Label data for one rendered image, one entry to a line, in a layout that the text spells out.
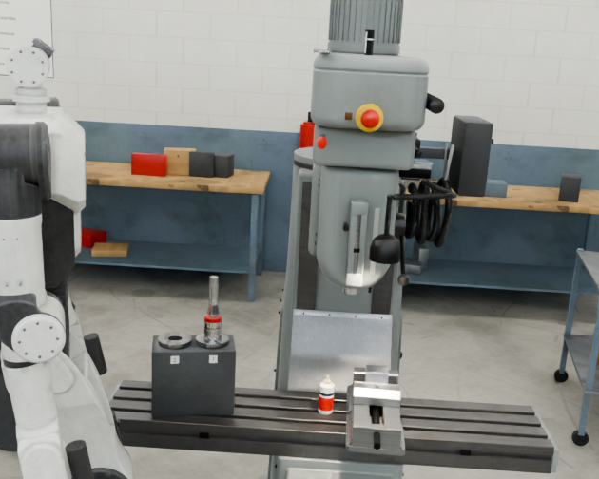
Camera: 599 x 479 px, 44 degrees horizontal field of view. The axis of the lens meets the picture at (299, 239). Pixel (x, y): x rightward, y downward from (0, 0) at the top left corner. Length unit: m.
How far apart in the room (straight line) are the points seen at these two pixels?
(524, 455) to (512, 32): 4.55
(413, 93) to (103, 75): 4.85
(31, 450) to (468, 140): 1.39
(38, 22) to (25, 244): 5.36
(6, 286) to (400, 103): 0.91
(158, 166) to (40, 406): 4.50
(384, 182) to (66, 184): 0.82
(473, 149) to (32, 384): 1.35
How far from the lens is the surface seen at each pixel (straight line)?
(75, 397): 1.47
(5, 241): 1.17
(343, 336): 2.36
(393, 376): 2.08
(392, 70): 1.64
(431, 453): 2.05
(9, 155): 1.14
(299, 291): 2.35
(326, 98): 1.64
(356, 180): 1.79
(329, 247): 1.83
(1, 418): 3.74
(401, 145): 1.75
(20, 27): 6.53
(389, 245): 1.69
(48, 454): 1.28
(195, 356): 1.98
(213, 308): 1.98
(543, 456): 2.12
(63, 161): 1.28
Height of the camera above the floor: 1.91
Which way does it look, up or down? 15 degrees down
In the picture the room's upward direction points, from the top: 3 degrees clockwise
